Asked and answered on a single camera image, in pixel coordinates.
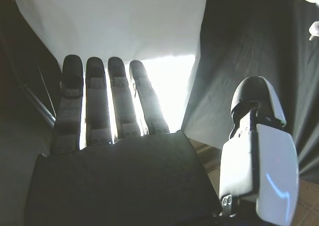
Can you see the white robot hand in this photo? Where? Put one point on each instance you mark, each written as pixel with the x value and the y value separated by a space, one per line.
pixel 119 181

